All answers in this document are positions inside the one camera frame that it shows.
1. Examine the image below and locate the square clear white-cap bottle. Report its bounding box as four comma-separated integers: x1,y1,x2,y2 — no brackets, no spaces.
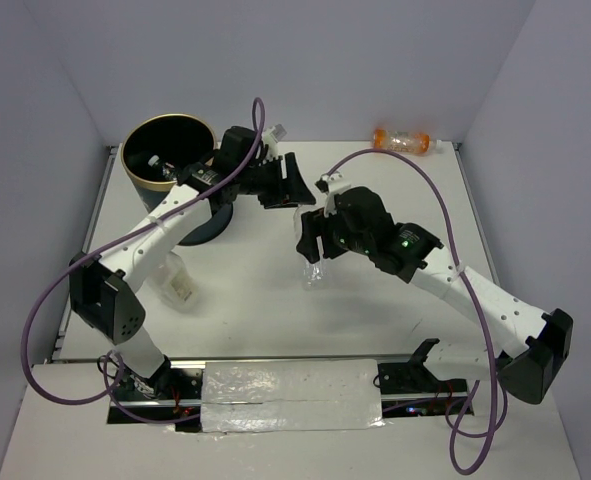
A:
147,252,197,311

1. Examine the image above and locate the black bin with gold rim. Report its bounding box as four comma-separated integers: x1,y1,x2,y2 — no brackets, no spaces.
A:
119,113,234,246

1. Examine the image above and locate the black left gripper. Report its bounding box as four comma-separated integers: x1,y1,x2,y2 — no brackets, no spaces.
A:
238,154,318,212

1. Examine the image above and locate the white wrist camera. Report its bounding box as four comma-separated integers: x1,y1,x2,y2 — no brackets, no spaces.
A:
315,171,352,217
262,124,286,156

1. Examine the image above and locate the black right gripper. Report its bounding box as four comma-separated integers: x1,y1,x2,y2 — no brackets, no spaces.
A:
296,204,372,263

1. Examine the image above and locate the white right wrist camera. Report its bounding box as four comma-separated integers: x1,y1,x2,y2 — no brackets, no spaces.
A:
315,171,352,217

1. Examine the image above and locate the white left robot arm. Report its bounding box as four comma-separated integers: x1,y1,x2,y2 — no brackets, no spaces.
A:
69,124,315,399

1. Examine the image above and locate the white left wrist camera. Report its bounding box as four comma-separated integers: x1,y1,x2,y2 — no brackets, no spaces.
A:
262,124,286,156

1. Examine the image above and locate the silver foil tape sheet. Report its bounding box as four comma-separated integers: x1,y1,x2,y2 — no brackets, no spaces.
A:
200,359,384,433

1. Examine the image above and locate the crushed clear blue-label bottle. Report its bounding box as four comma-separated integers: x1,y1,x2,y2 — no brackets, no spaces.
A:
146,155,178,183

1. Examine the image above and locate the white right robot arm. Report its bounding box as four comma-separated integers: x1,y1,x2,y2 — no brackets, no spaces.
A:
296,177,574,405

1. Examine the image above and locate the long clear plastic bottle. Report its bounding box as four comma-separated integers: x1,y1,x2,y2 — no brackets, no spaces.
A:
293,205,327,290

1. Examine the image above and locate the orange label plastic bottle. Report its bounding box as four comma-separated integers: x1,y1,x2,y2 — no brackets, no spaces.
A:
372,128,444,155

